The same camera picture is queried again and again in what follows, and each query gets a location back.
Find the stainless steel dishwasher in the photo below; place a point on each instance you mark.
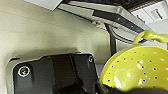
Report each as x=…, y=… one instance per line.
x=110, y=15

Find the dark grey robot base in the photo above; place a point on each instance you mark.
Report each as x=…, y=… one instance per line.
x=36, y=73

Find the white narrow drawer cabinet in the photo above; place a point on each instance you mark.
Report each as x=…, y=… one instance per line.
x=153, y=13

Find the white two-door base cabinet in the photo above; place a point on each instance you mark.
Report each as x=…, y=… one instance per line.
x=43, y=3

